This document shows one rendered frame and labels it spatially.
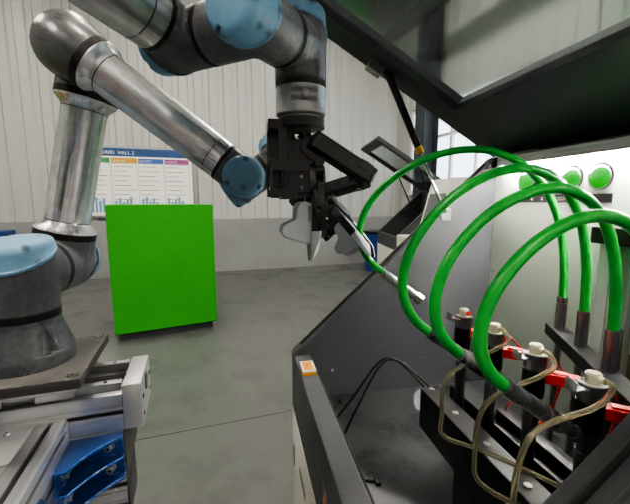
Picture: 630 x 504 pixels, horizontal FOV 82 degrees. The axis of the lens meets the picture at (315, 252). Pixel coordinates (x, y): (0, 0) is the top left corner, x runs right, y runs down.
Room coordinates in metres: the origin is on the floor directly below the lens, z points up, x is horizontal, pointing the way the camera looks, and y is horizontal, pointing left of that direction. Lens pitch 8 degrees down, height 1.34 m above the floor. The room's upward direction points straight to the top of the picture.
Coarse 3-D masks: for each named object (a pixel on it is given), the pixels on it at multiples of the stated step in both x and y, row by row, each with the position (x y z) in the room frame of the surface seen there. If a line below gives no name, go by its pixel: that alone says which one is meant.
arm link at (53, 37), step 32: (32, 32) 0.65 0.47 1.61; (64, 32) 0.62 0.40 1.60; (96, 32) 0.66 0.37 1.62; (64, 64) 0.63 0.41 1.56; (96, 64) 0.64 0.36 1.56; (128, 64) 0.67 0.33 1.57; (128, 96) 0.64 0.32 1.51; (160, 96) 0.66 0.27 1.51; (160, 128) 0.65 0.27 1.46; (192, 128) 0.66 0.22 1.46; (192, 160) 0.67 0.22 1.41; (224, 160) 0.66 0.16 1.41; (256, 160) 0.68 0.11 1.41; (256, 192) 0.66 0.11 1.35
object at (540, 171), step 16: (480, 176) 0.52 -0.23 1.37; (496, 176) 0.52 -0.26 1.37; (544, 176) 0.54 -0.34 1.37; (464, 192) 0.51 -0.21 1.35; (576, 208) 0.55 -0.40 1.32; (416, 240) 0.50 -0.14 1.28; (400, 272) 0.50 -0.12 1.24; (400, 288) 0.50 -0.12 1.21; (416, 320) 0.50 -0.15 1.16; (576, 320) 0.56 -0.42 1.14; (432, 336) 0.50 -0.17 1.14; (576, 336) 0.56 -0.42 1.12
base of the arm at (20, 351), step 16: (0, 320) 0.59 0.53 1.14; (16, 320) 0.59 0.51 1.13; (32, 320) 0.61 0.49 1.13; (48, 320) 0.63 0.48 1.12; (64, 320) 0.67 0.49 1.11; (0, 336) 0.58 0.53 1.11; (16, 336) 0.59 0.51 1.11; (32, 336) 0.60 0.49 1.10; (48, 336) 0.62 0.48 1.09; (64, 336) 0.65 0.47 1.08; (0, 352) 0.58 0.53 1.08; (16, 352) 0.58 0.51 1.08; (32, 352) 0.59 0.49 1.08; (48, 352) 0.62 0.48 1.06; (64, 352) 0.63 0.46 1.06; (0, 368) 0.57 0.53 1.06; (16, 368) 0.58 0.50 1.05; (32, 368) 0.59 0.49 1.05; (48, 368) 0.60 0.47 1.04
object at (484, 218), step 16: (528, 192) 0.44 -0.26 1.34; (544, 192) 0.44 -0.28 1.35; (560, 192) 0.45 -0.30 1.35; (576, 192) 0.45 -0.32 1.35; (496, 208) 0.43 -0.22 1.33; (592, 208) 0.46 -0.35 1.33; (480, 224) 0.43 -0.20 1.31; (608, 224) 0.46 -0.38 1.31; (464, 240) 0.42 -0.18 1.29; (608, 240) 0.47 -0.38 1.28; (448, 256) 0.42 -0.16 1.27; (608, 256) 0.47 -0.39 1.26; (448, 272) 0.42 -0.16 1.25; (432, 288) 0.42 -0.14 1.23; (432, 304) 0.42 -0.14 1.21; (608, 304) 0.48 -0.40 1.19; (432, 320) 0.42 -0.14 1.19; (608, 320) 0.47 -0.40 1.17; (448, 336) 0.42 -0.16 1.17; (608, 336) 0.47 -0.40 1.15; (464, 352) 0.43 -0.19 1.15; (608, 352) 0.47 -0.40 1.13; (608, 368) 0.47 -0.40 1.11
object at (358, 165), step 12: (312, 144) 0.54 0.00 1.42; (324, 144) 0.54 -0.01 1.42; (336, 144) 0.55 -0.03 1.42; (324, 156) 0.56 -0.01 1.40; (336, 156) 0.55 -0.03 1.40; (348, 156) 0.55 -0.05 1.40; (336, 168) 0.59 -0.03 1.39; (348, 168) 0.55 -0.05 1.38; (360, 168) 0.56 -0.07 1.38; (372, 168) 0.56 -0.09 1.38; (360, 180) 0.57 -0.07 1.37; (372, 180) 0.57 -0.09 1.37
